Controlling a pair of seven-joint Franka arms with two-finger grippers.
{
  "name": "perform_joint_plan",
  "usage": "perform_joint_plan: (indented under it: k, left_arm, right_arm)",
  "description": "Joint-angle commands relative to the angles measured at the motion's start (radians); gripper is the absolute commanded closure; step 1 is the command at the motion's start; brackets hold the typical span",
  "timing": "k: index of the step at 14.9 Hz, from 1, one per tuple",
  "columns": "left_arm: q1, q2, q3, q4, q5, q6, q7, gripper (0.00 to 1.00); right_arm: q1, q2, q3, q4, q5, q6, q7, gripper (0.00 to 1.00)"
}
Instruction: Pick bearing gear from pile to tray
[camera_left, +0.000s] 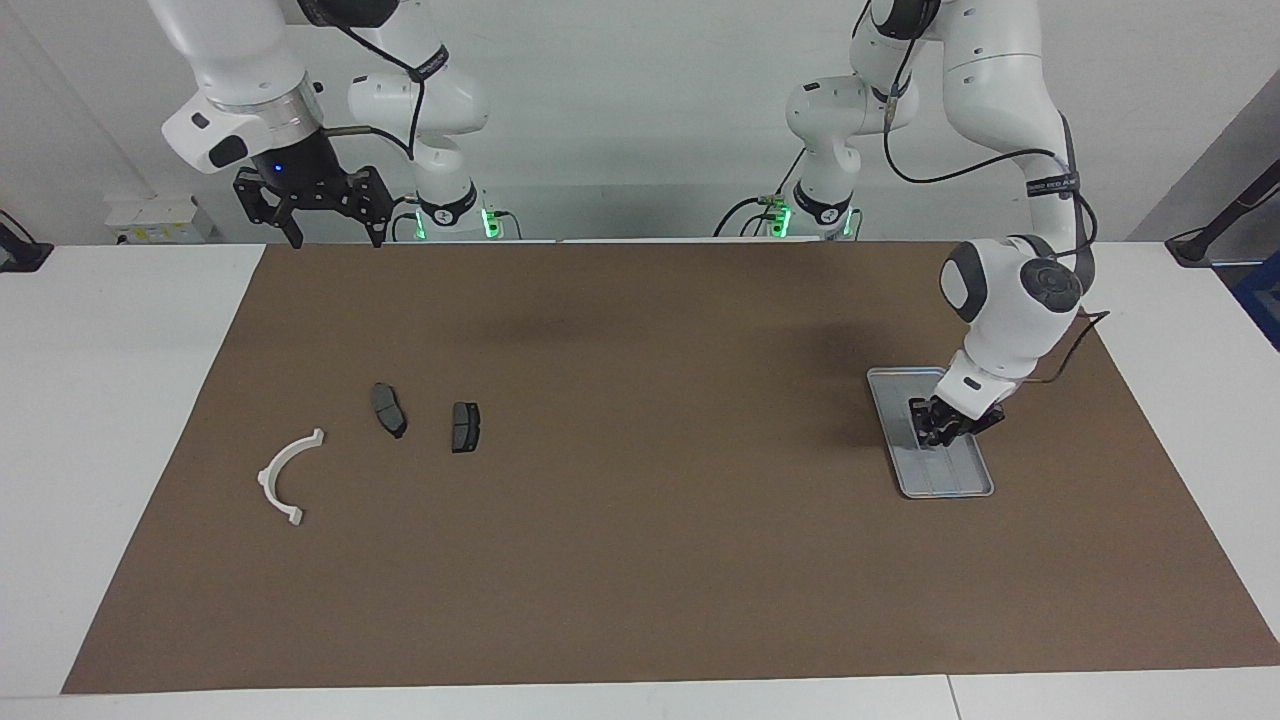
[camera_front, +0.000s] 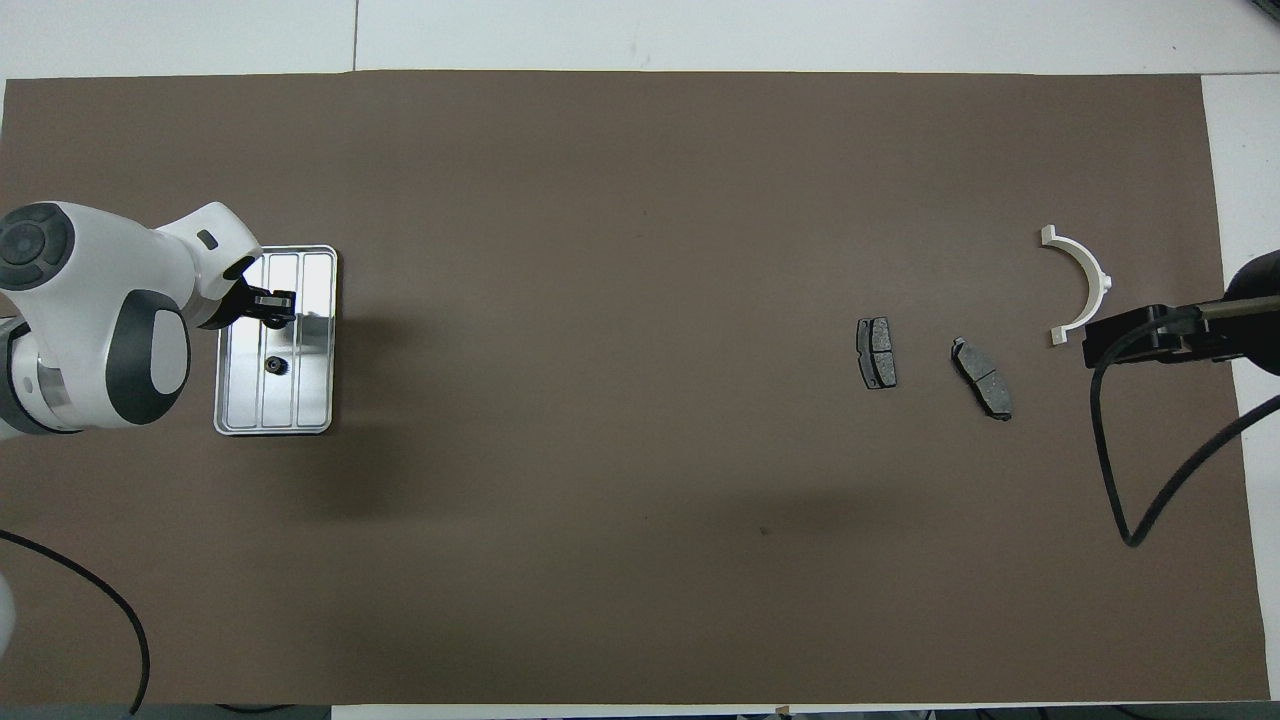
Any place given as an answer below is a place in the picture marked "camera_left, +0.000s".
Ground long dark brake pad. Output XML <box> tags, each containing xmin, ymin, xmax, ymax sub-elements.
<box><xmin>370</xmin><ymin>382</ymin><xmax>409</xmax><ymax>440</ymax></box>

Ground silver metal tray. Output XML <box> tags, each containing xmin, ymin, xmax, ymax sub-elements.
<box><xmin>867</xmin><ymin>367</ymin><xmax>995</xmax><ymax>499</ymax></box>

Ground black base cable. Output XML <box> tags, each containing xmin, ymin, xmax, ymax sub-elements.
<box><xmin>713</xmin><ymin>148</ymin><xmax>809</xmax><ymax>239</ymax></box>

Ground black stand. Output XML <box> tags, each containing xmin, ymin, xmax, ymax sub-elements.
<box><xmin>1165</xmin><ymin>158</ymin><xmax>1280</xmax><ymax>267</ymax></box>
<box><xmin>0</xmin><ymin>208</ymin><xmax>53</xmax><ymax>274</ymax></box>

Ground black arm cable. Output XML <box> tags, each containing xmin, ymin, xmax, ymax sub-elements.
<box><xmin>318</xmin><ymin>0</ymin><xmax>451</xmax><ymax>167</ymax></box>
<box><xmin>878</xmin><ymin>0</ymin><xmax>1113</xmax><ymax>387</ymax></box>

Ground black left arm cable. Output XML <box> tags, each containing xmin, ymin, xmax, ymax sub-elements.
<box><xmin>878</xmin><ymin>0</ymin><xmax>1113</xmax><ymax>387</ymax></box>

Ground brown table mat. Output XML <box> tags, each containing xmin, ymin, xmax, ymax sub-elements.
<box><xmin>62</xmin><ymin>240</ymin><xmax>1280</xmax><ymax>695</ymax></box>

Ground white wall power box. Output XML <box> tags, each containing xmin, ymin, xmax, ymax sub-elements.
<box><xmin>104</xmin><ymin>195</ymin><xmax>207</xmax><ymax>247</ymax></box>

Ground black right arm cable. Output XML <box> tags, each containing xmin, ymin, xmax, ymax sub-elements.
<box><xmin>318</xmin><ymin>0</ymin><xmax>451</xmax><ymax>167</ymax></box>

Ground white semicircular plastic bracket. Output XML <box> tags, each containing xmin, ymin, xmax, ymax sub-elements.
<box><xmin>257</xmin><ymin>428</ymin><xmax>327</xmax><ymax>528</ymax></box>

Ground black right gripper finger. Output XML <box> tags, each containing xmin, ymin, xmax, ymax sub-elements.
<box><xmin>345</xmin><ymin>164</ymin><xmax>396</xmax><ymax>249</ymax></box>
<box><xmin>233</xmin><ymin>167</ymin><xmax>305</xmax><ymax>250</ymax></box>

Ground blue crate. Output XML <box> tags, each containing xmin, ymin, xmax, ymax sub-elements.
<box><xmin>1232</xmin><ymin>250</ymin><xmax>1280</xmax><ymax>353</ymax></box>

